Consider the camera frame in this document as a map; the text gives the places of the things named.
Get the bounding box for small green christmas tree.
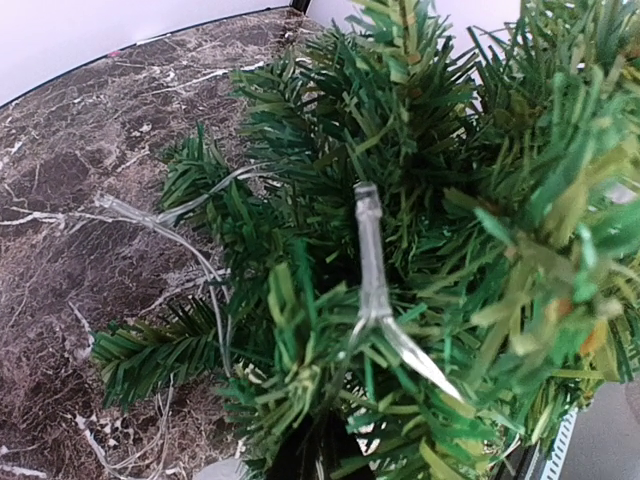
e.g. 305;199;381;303
90;0;640;480

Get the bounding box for white ball string lights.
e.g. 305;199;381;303
0;160;471;480

